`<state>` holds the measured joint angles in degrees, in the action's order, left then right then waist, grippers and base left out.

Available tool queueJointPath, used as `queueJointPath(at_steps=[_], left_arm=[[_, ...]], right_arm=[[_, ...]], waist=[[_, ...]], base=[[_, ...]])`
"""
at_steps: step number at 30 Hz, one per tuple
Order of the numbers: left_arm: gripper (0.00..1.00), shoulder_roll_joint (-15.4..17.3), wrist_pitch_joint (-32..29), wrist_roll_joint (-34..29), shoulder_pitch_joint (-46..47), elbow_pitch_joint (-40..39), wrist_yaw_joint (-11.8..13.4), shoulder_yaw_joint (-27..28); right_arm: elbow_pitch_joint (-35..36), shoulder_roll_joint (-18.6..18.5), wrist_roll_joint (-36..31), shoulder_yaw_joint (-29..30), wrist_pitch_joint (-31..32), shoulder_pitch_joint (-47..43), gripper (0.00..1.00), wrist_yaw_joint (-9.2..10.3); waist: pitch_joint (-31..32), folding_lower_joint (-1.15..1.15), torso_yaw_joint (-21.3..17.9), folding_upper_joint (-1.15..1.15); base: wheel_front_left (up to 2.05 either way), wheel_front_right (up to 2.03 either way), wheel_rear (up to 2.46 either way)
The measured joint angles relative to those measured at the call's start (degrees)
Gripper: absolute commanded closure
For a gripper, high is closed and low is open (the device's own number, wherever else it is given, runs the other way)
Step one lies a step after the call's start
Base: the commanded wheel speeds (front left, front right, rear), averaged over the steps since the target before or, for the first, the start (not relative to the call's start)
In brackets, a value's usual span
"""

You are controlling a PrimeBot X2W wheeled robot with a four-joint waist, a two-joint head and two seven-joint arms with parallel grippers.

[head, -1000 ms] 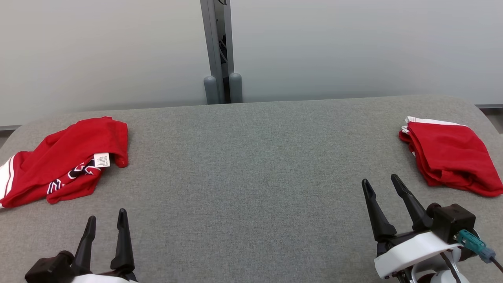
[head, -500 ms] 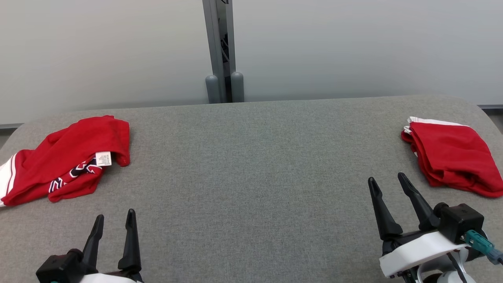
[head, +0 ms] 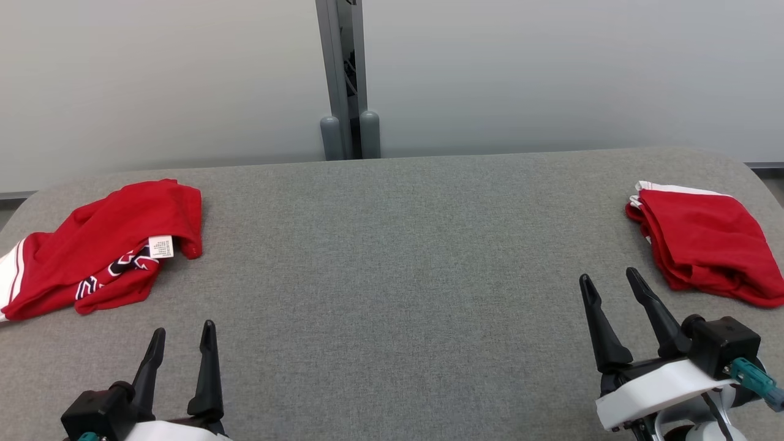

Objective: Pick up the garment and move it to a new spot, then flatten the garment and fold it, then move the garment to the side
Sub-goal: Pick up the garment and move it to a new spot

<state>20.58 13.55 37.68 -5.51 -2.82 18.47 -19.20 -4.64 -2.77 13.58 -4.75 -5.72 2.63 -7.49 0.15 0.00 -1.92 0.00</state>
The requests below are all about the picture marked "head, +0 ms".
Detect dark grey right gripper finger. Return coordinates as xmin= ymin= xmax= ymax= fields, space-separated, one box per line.
xmin=626 ymin=267 xmax=692 ymax=359
xmin=579 ymin=274 xmax=633 ymax=373

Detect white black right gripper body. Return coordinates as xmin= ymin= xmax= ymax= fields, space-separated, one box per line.
xmin=596 ymin=358 xmax=739 ymax=431

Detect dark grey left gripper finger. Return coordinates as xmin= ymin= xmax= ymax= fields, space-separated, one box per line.
xmin=187 ymin=320 xmax=224 ymax=423
xmin=132 ymin=328 xmax=167 ymax=414

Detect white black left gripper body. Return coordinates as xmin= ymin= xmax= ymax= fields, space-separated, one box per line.
xmin=122 ymin=416 xmax=232 ymax=441

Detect red shorts with white stripes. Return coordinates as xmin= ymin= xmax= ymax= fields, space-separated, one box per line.
xmin=625 ymin=181 xmax=784 ymax=309

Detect red jersey with white sleeves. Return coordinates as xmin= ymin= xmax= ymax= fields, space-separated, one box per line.
xmin=0 ymin=179 xmax=203 ymax=322

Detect teal right camera connector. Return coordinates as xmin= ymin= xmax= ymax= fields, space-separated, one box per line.
xmin=728 ymin=358 xmax=784 ymax=412

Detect grey cylinder post foot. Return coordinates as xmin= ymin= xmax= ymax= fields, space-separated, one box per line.
xmin=359 ymin=110 xmax=381 ymax=159
xmin=320 ymin=116 xmax=344 ymax=161

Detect grey metal partition post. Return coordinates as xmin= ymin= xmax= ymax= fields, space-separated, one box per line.
xmin=315 ymin=0 xmax=368 ymax=160

